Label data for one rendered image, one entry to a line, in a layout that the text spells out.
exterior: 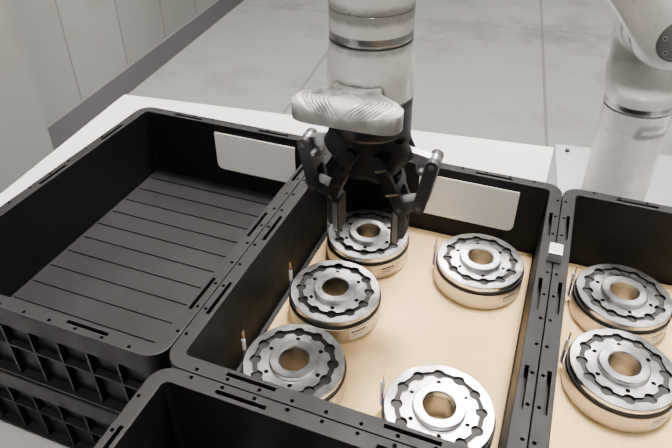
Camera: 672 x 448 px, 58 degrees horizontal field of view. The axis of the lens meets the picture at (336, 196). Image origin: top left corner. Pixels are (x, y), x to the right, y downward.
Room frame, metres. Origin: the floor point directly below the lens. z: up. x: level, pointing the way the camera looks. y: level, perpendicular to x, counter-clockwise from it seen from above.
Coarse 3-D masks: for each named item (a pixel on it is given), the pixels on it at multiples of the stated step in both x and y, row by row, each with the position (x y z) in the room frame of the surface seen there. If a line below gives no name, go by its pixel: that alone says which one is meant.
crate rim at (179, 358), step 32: (544, 192) 0.60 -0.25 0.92; (544, 224) 0.53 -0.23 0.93; (256, 256) 0.48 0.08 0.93; (544, 256) 0.48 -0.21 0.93; (224, 288) 0.43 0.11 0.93; (544, 288) 0.43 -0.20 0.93; (192, 320) 0.39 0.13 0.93; (544, 320) 0.39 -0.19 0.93; (256, 384) 0.32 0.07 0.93; (320, 416) 0.29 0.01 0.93; (352, 416) 0.29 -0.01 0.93; (512, 416) 0.29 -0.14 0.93
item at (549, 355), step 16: (576, 192) 0.60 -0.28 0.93; (592, 192) 0.60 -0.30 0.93; (624, 208) 0.57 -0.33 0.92; (640, 208) 0.57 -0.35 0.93; (656, 208) 0.56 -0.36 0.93; (560, 224) 0.53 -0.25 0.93; (560, 240) 0.51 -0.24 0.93; (560, 272) 0.46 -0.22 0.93; (560, 288) 0.45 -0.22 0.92; (560, 304) 0.41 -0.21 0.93; (560, 320) 0.39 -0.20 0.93; (544, 336) 0.37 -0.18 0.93; (560, 336) 0.37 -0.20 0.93; (544, 352) 0.35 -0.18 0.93; (544, 368) 0.34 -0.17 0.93; (544, 384) 0.32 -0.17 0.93; (544, 400) 0.32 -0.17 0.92; (544, 416) 0.29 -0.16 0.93; (544, 432) 0.28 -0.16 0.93
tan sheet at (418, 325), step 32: (320, 256) 0.60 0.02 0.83; (416, 256) 0.60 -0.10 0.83; (384, 288) 0.54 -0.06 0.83; (416, 288) 0.54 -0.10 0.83; (288, 320) 0.49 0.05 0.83; (384, 320) 0.49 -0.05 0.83; (416, 320) 0.49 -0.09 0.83; (448, 320) 0.49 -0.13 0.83; (480, 320) 0.49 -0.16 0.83; (512, 320) 0.49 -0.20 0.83; (352, 352) 0.44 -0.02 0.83; (384, 352) 0.44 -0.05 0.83; (416, 352) 0.44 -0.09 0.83; (448, 352) 0.44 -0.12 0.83; (480, 352) 0.44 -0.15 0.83; (512, 352) 0.44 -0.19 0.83; (352, 384) 0.40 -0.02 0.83; (480, 384) 0.40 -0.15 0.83
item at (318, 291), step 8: (336, 272) 0.53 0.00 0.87; (320, 280) 0.51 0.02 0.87; (328, 280) 0.51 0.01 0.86; (336, 280) 0.52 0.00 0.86; (344, 280) 0.51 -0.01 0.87; (352, 280) 0.51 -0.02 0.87; (320, 288) 0.50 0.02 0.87; (352, 288) 0.50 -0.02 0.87; (320, 296) 0.49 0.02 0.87; (328, 296) 0.49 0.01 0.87; (336, 296) 0.49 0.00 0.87; (344, 296) 0.49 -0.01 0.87; (352, 296) 0.49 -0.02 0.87; (336, 304) 0.48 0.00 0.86
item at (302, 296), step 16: (304, 272) 0.53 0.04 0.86; (320, 272) 0.53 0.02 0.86; (352, 272) 0.53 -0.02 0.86; (368, 272) 0.53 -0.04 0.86; (304, 288) 0.51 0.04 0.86; (368, 288) 0.51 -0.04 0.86; (304, 304) 0.48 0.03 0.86; (320, 304) 0.48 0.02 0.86; (352, 304) 0.48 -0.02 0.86; (368, 304) 0.48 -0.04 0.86; (320, 320) 0.46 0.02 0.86; (336, 320) 0.46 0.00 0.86; (352, 320) 0.46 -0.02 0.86
